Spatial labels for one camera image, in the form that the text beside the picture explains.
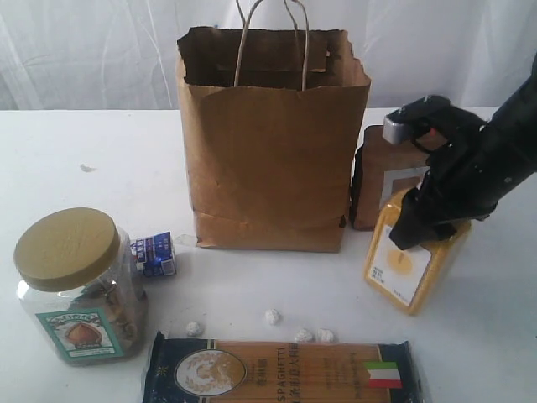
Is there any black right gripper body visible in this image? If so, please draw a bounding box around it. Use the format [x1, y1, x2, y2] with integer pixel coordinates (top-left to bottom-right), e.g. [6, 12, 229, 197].
[417, 105, 508, 222]

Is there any yellow millet bottle white cap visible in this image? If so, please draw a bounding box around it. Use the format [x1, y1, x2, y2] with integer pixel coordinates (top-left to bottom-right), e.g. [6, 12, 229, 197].
[363, 191, 472, 315]

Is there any brown paper bag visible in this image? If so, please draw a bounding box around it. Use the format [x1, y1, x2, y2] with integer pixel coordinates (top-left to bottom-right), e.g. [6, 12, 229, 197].
[176, 13, 371, 253]

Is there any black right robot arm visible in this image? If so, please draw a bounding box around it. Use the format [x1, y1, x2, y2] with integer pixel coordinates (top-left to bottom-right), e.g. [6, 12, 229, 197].
[390, 71, 536, 250]

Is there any brown stand-up pouch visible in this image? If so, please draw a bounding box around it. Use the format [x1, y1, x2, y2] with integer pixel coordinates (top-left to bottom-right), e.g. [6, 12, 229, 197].
[349, 125, 427, 231]

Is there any small blue milk carton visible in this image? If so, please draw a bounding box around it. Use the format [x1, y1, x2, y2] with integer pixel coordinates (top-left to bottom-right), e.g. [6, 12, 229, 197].
[130, 232, 176, 278]

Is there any spaghetti package dark blue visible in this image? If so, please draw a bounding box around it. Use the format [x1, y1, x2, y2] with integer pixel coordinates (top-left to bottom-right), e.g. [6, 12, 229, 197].
[143, 332, 427, 402]

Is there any clear jar with gold lid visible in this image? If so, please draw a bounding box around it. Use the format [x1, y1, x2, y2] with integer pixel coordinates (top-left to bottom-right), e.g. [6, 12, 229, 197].
[13, 207, 149, 366]

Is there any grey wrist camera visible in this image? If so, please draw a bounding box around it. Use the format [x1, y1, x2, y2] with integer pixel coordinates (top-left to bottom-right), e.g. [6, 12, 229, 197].
[382, 95, 451, 145]

